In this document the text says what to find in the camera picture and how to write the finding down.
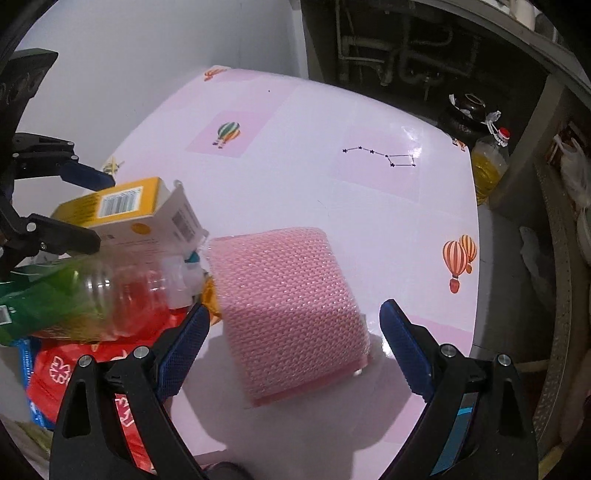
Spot blue toothpaste box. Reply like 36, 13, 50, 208
18, 337, 49, 428

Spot crumpled brown paper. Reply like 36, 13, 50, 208
199, 274, 223, 326

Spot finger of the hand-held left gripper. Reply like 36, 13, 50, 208
11, 133, 116, 191
0, 203, 101, 278

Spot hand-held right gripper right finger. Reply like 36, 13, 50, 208
379, 299, 539, 480

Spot white plastic bag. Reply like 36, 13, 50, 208
556, 136, 591, 208

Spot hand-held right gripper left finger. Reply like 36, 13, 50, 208
48, 302, 212, 480

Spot pink foam mesh pad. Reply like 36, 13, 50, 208
203, 226, 371, 408

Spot yellow and white carton box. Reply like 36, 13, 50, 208
50, 176, 207, 259

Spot dark ceramic jar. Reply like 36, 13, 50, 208
445, 92, 488, 139

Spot sink drain pipes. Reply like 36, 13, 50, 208
335, 0, 481, 88

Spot green plastic bottle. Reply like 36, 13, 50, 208
0, 251, 208, 344

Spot red snack bag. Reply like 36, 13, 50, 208
25, 309, 195, 472

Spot cooking oil bottle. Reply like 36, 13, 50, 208
472, 127, 511, 206

